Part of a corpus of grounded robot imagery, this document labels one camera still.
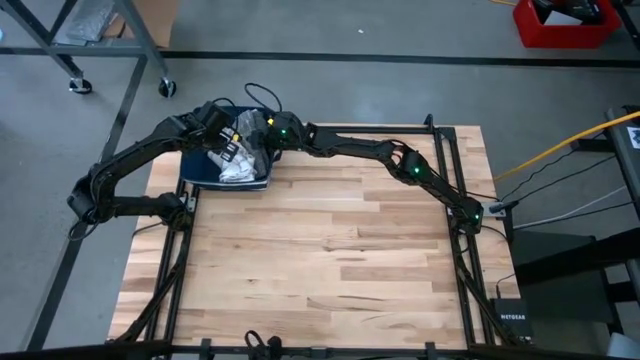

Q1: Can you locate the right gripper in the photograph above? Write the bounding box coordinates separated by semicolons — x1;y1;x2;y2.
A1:
248;112;306;152

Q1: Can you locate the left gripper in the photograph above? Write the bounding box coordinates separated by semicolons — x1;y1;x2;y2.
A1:
197;124;242;164

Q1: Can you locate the plain dark grey towel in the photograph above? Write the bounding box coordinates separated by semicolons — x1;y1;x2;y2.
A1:
235;108;272;180

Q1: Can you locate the white red-checked towel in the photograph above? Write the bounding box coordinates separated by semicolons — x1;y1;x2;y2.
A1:
206;146;260;184

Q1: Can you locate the black cart caster wheel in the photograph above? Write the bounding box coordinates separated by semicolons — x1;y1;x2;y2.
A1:
157;77;178;99
68;77;94;96

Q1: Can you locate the brown cardboard box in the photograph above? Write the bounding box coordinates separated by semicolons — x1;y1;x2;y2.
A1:
103;0;182;50

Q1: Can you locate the grey flat slab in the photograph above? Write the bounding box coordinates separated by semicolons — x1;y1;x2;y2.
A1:
54;0;119;46

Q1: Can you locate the red plastic crate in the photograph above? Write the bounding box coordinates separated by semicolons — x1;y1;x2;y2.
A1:
512;0;624;50

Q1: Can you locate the white paper sheet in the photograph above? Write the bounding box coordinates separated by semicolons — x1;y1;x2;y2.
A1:
542;10;584;27

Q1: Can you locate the black metal stand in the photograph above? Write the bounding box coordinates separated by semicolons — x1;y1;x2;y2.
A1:
509;227;640;331

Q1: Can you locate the black electronic device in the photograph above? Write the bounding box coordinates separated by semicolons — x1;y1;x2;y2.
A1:
530;0;604;26

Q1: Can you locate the light grey box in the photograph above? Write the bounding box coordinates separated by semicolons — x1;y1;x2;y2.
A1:
606;332;640;360

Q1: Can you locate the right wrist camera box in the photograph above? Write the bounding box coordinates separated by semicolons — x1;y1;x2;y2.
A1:
273;112;300;132

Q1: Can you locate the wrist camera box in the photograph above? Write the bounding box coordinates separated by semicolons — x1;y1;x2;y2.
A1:
273;112;300;132
199;102;235;132

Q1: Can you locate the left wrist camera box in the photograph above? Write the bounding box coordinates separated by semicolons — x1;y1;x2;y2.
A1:
199;102;235;132

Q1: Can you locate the black arm base cable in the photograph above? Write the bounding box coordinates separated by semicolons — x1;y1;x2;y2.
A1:
132;222;166;237

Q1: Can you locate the grey metal cart frame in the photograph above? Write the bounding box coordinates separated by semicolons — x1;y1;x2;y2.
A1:
0;0;179;99

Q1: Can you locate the black tangled cable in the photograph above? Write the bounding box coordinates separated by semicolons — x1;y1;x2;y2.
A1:
243;328;285;360

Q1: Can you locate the black floor cable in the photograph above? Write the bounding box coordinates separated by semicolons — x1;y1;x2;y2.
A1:
504;154;619;204
499;130;609;204

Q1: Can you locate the black Netgear network switch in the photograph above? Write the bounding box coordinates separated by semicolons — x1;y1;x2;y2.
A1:
489;298;534;346

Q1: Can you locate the yellow cable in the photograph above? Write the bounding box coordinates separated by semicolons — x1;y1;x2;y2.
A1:
494;110;640;182

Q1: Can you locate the grey floor cable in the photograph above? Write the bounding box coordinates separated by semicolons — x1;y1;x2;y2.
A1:
513;185;629;230

